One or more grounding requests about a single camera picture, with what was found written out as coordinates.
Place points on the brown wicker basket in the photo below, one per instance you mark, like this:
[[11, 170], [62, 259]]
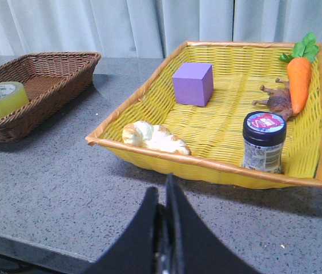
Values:
[[51, 80]]

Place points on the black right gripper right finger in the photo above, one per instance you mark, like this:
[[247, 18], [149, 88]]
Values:
[[194, 248]]

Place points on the white curtain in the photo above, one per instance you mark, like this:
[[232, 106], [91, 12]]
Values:
[[149, 29]]

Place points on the yellowish clear tape roll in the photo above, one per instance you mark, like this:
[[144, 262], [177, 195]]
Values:
[[13, 96]]

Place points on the yellow wicker basket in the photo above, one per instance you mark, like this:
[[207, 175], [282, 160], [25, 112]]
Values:
[[214, 132]]

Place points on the small jar with blue lid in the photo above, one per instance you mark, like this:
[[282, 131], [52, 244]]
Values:
[[264, 136]]

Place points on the purple foam cube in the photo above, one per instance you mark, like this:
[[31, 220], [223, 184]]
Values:
[[193, 83]]

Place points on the toy croissant bread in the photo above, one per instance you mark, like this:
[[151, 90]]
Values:
[[155, 137]]

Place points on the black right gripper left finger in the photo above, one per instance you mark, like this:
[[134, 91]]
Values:
[[136, 249]]

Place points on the brown toy animal figure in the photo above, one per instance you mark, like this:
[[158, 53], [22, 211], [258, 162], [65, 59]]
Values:
[[279, 101]]

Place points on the orange toy carrot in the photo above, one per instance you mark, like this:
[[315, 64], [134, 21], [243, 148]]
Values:
[[299, 70]]

